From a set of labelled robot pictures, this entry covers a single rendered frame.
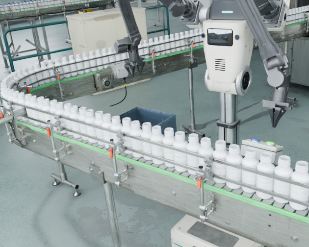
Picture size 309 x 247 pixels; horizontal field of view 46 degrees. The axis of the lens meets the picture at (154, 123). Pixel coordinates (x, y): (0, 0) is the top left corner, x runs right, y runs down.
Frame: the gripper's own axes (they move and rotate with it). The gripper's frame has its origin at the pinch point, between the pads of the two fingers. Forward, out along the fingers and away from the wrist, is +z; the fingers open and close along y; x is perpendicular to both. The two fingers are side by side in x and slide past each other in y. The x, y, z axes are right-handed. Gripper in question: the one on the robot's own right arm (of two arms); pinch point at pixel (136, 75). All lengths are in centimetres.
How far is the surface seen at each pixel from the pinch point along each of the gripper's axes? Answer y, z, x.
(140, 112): -13.5, 31.0, -12.8
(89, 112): 43.6, 5.4, 8.4
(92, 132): 44.4, 15.0, 9.5
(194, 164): 43, 16, 68
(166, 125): -5.0, 30.2, 15.6
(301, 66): -337, 88, -20
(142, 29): -292, 40, -257
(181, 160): 43, 15, 62
